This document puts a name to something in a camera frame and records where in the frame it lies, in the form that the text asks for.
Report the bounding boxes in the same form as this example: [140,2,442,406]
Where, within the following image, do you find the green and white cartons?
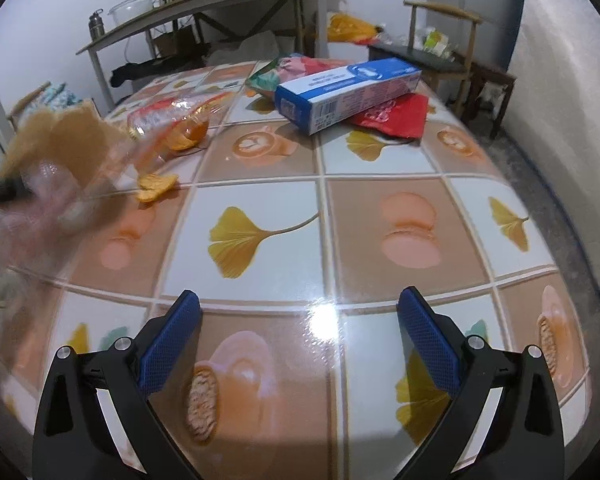
[420,27,456,56]

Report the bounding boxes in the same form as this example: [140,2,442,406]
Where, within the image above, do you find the white mattress with blue edge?
[505,0,600,291]

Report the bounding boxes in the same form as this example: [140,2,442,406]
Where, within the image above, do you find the yellow plastic bag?
[327,12,381,43]

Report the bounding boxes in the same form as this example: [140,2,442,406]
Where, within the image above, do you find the clear plastic bottle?
[127,92,231,153]

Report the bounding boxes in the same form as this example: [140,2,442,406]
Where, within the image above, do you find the red and teal snack bag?
[247,54,361,101]

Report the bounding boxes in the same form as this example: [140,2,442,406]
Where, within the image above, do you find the floral cushion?
[45,84,81,108]

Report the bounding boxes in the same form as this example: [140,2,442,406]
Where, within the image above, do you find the wooden chair with black seat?
[367,0,483,116]

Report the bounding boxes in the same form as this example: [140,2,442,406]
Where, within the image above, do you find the blue and white carton box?
[275,58,423,136]

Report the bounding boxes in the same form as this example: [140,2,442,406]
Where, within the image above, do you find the orange snack piece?
[136,173,179,204]

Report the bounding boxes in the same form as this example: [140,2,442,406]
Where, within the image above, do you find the red packet with white print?
[350,94,429,141]

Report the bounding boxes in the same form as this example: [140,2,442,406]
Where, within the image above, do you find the wooden chair with floral cushion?
[7,82,98,128]

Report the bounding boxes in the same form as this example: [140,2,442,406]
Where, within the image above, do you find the long grey desk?
[77,0,336,111]

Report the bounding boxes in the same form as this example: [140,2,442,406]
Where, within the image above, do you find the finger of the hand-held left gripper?
[0,176,28,206]

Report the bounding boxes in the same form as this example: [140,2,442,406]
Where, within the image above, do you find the black cloth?
[110,57,181,86]

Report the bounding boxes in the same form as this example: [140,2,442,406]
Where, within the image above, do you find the cardboard box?
[152,27,196,56]

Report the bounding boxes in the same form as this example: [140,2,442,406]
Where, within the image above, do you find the clear bag of brown snacks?
[0,100,136,291]

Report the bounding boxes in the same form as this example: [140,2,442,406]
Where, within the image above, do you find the dark wooden stool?
[467,60,516,138]

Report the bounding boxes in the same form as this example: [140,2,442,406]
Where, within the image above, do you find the clear plastic bowl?
[109,0,158,28]

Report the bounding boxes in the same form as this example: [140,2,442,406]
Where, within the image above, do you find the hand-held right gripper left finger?
[32,289,203,480]

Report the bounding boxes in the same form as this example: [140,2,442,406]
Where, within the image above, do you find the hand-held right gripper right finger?
[395,286,566,480]

